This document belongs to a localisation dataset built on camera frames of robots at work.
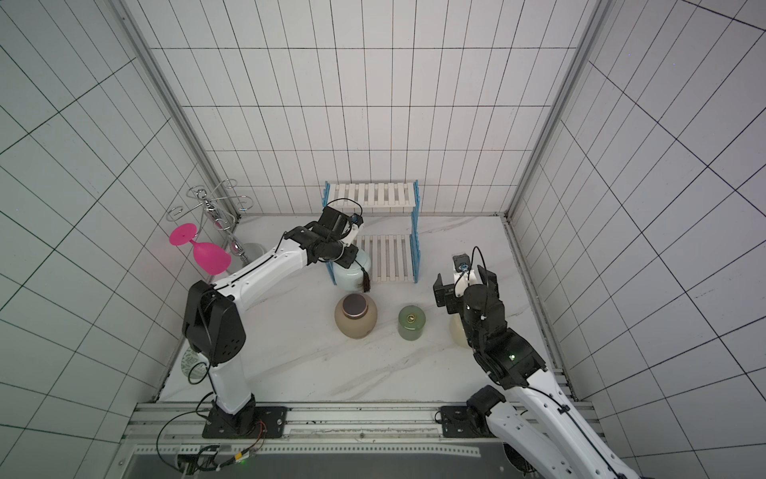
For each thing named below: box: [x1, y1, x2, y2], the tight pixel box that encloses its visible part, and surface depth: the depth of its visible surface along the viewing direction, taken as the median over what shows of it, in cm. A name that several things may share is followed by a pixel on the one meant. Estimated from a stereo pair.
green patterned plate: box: [180, 347, 209, 380], surface depth 80 cm
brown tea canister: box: [334, 293, 379, 340], surface depth 81 cm
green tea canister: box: [397, 305, 426, 342], surface depth 85 cm
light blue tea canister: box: [333, 249, 372, 293], surface depth 90 cm
